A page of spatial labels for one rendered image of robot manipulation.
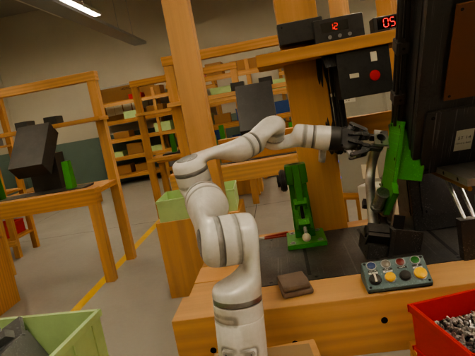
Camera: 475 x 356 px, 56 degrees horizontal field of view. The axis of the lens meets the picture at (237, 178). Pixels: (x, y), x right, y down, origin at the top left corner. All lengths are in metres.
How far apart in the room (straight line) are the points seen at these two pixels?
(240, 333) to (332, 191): 0.94
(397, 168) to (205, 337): 0.68
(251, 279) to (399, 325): 0.49
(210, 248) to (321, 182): 0.94
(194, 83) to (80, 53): 10.76
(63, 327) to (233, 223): 0.63
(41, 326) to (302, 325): 0.66
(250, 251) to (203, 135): 0.91
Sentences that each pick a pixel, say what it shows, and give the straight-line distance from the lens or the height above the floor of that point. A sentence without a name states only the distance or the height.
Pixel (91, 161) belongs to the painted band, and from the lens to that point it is 12.34.
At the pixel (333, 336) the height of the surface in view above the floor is 0.81.
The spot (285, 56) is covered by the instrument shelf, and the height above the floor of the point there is 1.52.
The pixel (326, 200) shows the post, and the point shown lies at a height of 1.00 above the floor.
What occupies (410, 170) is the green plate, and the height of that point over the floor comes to 1.13.
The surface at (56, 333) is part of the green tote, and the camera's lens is 1.29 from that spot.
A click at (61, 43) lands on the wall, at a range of 12.57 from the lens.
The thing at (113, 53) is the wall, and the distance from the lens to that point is 12.05.
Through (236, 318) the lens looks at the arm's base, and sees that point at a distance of 0.82.
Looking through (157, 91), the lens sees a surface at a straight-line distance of 11.02.
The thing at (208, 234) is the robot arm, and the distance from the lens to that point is 0.78.
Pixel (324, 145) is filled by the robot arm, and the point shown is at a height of 1.23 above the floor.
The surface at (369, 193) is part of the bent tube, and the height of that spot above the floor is 1.06.
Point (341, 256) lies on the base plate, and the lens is 1.40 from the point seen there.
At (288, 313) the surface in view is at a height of 0.88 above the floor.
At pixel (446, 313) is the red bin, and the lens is 1.09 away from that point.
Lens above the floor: 1.39
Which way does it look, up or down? 9 degrees down
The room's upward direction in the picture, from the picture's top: 10 degrees counter-clockwise
